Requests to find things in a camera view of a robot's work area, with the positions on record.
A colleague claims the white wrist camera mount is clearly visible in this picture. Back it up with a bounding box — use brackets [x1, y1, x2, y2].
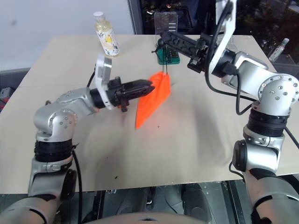
[206, 0, 236, 76]
[94, 55, 115, 110]

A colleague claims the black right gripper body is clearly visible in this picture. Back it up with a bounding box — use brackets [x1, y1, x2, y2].
[187, 32, 212, 73]

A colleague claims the orange drawstring pouch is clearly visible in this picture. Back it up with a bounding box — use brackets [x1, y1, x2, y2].
[135, 46, 171, 130]

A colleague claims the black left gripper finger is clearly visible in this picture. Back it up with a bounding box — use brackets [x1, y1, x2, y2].
[128, 86, 156, 98]
[127, 79, 154, 91]

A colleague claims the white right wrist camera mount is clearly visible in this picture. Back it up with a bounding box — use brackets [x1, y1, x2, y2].
[206, 0, 236, 76]

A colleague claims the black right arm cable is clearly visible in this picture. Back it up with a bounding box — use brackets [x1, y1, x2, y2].
[205, 0, 257, 116]

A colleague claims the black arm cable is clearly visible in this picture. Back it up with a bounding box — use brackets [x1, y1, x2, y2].
[71, 69, 97, 224]
[205, 0, 257, 116]

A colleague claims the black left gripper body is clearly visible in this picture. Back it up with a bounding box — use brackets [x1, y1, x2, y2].
[108, 77, 131, 112]

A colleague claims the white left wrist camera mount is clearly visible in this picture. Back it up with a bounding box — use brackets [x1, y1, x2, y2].
[94, 55, 115, 110]

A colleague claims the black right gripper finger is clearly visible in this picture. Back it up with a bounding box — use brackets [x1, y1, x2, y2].
[160, 31, 199, 47]
[164, 40, 199, 58]

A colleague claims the clear bottle with yellow drink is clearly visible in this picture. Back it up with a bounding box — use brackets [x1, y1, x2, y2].
[93, 11, 121, 58]

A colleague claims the green plastic tray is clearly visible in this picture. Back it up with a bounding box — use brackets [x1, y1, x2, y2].
[156, 44, 182, 65]

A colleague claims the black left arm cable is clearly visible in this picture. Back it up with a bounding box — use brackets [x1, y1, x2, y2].
[71, 69, 97, 224]

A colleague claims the clear bottle with green label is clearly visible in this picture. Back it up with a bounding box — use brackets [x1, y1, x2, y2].
[268, 37, 290, 63]

